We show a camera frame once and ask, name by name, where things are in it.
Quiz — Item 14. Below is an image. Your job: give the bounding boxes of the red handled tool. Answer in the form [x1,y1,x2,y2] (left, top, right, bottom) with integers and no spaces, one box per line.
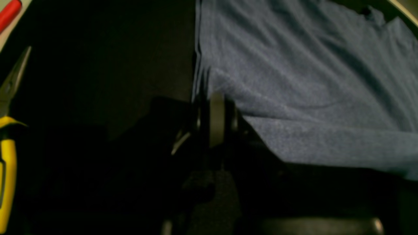
[0,0,22,33]

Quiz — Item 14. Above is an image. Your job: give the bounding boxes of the light blue t-shirt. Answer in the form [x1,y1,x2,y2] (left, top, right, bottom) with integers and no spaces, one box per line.
[192,0,418,180]

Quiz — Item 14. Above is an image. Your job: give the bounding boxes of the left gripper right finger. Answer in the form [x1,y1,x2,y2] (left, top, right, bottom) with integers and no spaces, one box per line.
[209,93,417,235]

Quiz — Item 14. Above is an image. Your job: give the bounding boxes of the black table cloth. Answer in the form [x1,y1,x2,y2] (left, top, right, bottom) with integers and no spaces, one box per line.
[0,0,418,235]

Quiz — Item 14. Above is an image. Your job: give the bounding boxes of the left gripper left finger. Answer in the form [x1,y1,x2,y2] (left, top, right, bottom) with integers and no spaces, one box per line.
[33,97,193,235]

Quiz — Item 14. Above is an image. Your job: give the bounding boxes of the yellow handled pliers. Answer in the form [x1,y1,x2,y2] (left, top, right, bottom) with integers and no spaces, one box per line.
[0,46,32,234]

